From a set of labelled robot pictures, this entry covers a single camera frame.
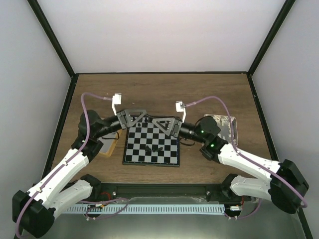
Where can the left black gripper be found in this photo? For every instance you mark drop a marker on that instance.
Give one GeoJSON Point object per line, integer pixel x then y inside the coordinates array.
{"type": "Point", "coordinates": [126, 113]}

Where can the black and silver chessboard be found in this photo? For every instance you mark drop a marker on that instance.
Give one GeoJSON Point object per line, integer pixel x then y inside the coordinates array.
{"type": "Point", "coordinates": [146, 144]}

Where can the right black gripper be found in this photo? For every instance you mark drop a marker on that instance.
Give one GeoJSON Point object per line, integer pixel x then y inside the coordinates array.
{"type": "Point", "coordinates": [175, 124]}

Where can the light blue cable duct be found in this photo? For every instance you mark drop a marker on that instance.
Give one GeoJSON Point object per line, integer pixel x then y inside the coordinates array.
{"type": "Point", "coordinates": [147, 209]}

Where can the yellow tin box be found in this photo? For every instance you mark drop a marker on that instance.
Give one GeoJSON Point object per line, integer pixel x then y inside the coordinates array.
{"type": "Point", "coordinates": [109, 143]}

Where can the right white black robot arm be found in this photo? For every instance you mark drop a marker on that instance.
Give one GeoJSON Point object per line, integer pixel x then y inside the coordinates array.
{"type": "Point", "coordinates": [282, 183]}

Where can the black frame post right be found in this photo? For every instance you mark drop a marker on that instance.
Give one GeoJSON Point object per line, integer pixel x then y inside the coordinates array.
{"type": "Point", "coordinates": [279, 20]}

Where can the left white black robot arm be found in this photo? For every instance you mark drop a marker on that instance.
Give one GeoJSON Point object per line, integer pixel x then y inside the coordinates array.
{"type": "Point", "coordinates": [36, 210]}

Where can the pink tin box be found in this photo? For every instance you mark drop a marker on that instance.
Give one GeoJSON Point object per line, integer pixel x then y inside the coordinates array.
{"type": "Point", "coordinates": [225, 124]}

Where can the black frame post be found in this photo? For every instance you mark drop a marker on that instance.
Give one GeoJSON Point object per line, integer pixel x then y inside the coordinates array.
{"type": "Point", "coordinates": [279, 20]}
{"type": "Point", "coordinates": [42, 19]}

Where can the black frame post left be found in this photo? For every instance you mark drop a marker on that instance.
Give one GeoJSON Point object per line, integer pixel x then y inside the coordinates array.
{"type": "Point", "coordinates": [42, 19]}

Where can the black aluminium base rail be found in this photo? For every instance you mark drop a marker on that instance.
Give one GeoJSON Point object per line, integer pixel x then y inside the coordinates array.
{"type": "Point", "coordinates": [213, 192]}

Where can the pile of black chess pieces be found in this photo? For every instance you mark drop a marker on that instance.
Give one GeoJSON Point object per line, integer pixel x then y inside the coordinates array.
{"type": "Point", "coordinates": [154, 148]}

